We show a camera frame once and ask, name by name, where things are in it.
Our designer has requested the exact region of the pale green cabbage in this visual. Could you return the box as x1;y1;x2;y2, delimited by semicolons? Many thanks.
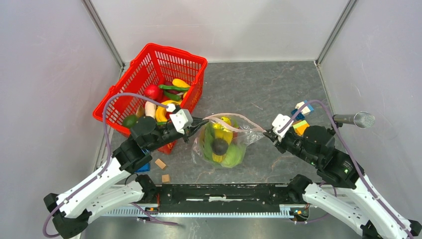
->
220;144;247;168

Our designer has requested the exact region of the green cucumber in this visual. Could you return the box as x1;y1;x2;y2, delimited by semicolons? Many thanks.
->
163;91;182;101

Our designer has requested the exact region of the red plastic basket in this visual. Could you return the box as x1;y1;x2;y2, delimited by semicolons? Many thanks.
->
93;43;209;155

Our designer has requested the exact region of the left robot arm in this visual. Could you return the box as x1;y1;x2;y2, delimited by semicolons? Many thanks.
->
44;115;208;239

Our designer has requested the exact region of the clear zip top bag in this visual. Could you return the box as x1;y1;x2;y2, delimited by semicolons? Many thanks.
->
192;113;265;168

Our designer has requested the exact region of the red apple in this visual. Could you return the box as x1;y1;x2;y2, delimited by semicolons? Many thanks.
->
144;84;163;101

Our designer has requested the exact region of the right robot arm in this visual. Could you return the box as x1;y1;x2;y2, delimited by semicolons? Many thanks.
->
264;126;422;239

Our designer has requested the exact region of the silver microphone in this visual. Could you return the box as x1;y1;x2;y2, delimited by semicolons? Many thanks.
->
332;112;375;128

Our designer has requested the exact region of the small wooden cube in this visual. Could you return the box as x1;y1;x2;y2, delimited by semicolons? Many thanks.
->
161;174;171;183

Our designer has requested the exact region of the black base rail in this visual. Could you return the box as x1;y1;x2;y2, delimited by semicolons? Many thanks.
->
138;183;305;213

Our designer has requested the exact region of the blue white toy block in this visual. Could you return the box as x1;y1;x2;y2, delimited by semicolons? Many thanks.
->
291;100;314;120

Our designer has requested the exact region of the yellow orange toy block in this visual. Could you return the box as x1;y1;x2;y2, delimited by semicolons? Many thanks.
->
292;120;310;136

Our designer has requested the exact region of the green avocado in basket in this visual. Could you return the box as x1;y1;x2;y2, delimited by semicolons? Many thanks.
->
122;115;139;128

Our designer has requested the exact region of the long green pepper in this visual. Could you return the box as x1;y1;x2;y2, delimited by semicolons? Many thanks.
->
158;85;190;92

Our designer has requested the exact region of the green leafy vegetable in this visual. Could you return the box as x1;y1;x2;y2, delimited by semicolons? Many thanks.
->
203;124;214;161

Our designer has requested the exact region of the blue grey green block stack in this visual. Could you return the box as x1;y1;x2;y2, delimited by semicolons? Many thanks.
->
135;149;152;173

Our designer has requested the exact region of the white mushroom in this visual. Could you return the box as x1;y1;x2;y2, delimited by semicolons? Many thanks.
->
144;101;157;119

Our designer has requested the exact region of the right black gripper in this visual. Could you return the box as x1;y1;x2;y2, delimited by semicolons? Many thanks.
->
263;128;319;166

